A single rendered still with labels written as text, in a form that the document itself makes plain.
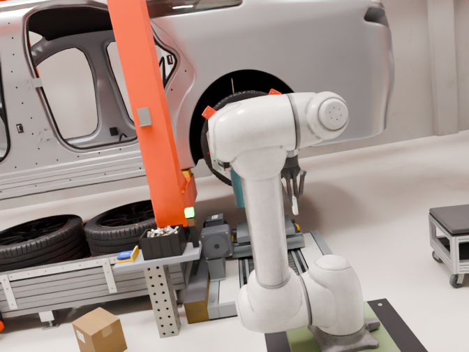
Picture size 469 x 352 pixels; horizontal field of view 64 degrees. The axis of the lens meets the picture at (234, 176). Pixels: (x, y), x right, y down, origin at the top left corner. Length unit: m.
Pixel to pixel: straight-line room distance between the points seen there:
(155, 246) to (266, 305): 0.90
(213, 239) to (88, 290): 0.79
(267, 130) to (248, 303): 0.58
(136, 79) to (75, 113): 4.29
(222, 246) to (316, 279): 1.14
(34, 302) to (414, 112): 5.61
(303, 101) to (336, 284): 0.59
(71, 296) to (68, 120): 4.12
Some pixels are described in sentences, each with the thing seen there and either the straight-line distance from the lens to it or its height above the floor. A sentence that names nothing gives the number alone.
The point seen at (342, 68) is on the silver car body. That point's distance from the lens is 2.57.
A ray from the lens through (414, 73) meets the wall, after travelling 6.48.
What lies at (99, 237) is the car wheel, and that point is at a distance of 2.46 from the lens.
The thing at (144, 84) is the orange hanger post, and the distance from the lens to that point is 1.99.
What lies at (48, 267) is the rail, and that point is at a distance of 2.48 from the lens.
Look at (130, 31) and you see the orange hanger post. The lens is 2.02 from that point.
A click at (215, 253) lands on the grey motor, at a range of 2.29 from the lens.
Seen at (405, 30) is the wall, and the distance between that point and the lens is 6.46.
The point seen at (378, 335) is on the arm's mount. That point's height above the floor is 0.35.
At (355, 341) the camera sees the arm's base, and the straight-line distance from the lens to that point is 1.32.
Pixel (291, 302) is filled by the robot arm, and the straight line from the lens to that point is 1.17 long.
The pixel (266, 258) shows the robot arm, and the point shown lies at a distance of 1.06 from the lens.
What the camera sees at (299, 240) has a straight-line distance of 2.62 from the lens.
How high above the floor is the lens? 1.18
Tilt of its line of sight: 12 degrees down
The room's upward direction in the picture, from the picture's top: 10 degrees counter-clockwise
